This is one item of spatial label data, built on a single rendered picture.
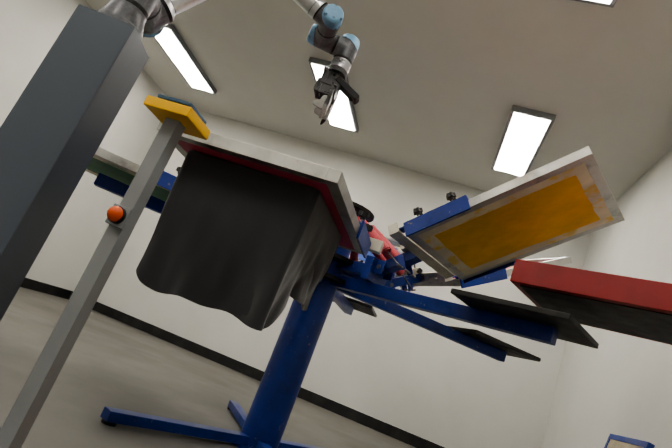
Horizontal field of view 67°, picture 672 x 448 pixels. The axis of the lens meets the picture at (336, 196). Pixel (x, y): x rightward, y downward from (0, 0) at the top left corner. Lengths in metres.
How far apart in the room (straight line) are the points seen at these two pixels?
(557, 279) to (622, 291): 0.20
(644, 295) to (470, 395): 4.27
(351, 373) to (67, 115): 4.89
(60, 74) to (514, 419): 5.38
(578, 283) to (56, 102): 1.73
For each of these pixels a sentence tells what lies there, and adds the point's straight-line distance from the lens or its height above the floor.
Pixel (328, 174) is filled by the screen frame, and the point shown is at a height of 0.97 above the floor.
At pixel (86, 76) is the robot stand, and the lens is 1.65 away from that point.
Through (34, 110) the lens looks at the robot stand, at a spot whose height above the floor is 0.85.
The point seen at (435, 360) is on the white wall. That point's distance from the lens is 5.99.
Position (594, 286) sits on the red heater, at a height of 1.05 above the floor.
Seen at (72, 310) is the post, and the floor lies 0.42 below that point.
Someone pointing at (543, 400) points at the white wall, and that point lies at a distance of 6.12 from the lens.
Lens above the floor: 0.53
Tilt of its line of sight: 17 degrees up
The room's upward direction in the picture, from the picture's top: 22 degrees clockwise
